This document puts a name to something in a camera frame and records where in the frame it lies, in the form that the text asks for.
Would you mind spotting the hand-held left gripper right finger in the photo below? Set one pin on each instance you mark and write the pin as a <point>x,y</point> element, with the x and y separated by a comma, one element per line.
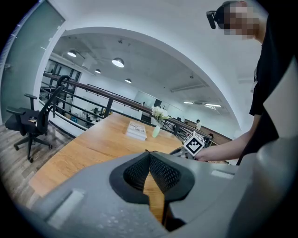
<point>209,193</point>

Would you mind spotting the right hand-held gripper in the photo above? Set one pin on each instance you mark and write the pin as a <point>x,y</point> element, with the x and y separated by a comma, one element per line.
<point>194,144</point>

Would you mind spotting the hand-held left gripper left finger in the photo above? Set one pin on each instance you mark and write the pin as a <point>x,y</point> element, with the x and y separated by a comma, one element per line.
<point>97,200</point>

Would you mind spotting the person's right forearm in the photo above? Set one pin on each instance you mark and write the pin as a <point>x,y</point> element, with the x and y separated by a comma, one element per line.
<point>223,148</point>

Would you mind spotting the long wooden counter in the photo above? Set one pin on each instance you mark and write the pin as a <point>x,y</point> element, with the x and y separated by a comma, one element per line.
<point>218,136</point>

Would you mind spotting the pale green vase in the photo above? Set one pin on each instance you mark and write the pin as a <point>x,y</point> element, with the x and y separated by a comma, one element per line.
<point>156,132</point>

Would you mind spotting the long ceiling light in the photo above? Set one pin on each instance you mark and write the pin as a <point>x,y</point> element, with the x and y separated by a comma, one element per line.
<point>188,102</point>
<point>213,105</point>

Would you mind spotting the white flowers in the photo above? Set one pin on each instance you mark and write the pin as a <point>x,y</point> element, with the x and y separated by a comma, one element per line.
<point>159,112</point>

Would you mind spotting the white book stack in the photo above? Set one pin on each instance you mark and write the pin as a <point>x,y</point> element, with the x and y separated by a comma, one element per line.
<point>136,130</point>

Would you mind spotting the black pendant lamp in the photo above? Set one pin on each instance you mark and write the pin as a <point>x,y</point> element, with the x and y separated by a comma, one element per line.
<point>97,71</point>
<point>128,81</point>
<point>71,53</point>
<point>117,62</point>

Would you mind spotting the person's black shirt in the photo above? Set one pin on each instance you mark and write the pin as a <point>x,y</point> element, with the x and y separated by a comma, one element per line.
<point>270,81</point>

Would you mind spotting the black office chair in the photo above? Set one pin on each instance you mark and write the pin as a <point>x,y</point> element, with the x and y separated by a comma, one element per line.
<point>23,123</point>

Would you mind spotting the person's head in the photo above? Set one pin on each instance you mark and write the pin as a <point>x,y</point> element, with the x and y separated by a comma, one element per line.
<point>244,21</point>

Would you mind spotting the dark green glass door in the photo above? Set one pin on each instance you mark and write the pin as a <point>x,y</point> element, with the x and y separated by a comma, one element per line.
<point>23,58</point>

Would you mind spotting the black head-mounted camera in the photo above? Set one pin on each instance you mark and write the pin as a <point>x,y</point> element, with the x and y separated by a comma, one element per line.
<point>211,18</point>

